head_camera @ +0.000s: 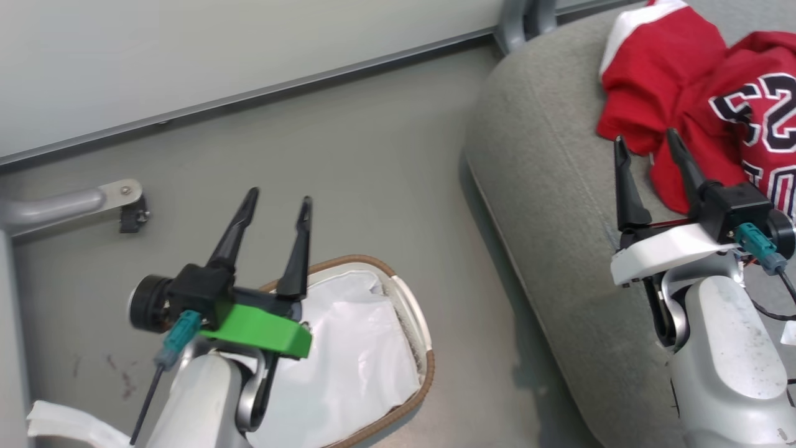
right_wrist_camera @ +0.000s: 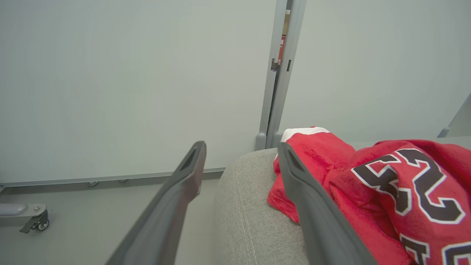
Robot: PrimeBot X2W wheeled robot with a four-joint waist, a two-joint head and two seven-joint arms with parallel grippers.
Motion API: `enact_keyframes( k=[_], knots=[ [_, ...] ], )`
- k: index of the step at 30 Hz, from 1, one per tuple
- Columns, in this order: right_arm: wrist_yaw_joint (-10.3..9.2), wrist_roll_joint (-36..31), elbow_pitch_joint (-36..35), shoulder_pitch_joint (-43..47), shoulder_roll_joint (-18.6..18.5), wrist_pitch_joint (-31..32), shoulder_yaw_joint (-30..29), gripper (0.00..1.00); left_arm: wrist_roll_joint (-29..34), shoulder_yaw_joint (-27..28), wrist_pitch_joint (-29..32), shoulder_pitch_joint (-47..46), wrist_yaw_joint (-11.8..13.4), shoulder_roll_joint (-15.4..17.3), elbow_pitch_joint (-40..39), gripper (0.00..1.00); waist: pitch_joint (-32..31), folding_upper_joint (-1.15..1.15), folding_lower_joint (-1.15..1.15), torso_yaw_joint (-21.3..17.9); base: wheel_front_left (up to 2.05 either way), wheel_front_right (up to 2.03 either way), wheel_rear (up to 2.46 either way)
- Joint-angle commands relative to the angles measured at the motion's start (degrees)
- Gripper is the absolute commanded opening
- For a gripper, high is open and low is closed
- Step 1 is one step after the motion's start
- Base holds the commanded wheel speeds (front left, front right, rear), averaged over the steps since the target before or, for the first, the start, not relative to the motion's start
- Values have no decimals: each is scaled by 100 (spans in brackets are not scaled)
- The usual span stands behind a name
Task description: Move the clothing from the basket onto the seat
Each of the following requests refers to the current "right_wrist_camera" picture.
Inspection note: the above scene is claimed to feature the grey partition bottom rail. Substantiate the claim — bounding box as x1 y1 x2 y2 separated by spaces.
0 168 226 189

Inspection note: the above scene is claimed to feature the black caster wheel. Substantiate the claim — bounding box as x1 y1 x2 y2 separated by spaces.
20 210 50 234

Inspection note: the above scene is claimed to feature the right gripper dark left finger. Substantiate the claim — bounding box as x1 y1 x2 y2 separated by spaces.
106 141 207 265

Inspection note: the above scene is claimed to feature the grey fabric sofa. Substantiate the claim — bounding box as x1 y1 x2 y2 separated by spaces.
215 136 471 265

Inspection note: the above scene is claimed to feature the grey partition post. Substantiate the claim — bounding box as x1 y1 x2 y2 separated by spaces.
272 0 308 148
437 93 471 139
255 0 288 151

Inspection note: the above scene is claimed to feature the grey partition foot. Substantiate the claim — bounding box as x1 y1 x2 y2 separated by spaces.
0 203 48 227

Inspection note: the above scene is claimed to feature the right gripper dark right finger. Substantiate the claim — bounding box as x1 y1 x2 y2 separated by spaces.
278 142 378 265

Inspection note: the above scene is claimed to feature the red basketball jersey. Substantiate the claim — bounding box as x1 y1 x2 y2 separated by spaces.
267 126 471 265

